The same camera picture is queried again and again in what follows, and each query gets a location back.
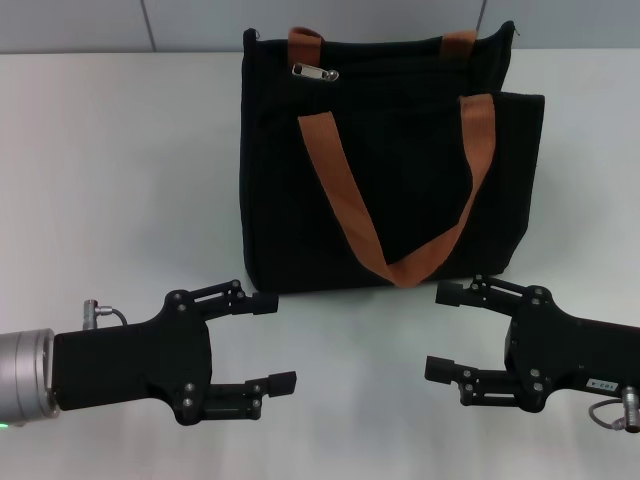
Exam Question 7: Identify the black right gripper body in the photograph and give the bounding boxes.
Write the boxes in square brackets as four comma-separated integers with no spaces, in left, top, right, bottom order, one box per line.
[503,285,640,415]

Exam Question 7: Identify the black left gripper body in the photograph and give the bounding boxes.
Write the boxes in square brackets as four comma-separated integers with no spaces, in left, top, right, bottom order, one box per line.
[51,288,216,428]

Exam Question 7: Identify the black food bag orange handles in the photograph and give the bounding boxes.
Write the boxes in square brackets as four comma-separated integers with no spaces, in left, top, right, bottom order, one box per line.
[238,19,547,295]

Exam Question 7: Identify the silver zipper pull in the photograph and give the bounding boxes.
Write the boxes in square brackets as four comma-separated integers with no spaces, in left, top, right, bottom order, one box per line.
[290,61,341,84]

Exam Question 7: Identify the right gripper grey cable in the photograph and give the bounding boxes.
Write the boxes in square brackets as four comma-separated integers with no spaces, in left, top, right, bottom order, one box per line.
[588,385,640,432]

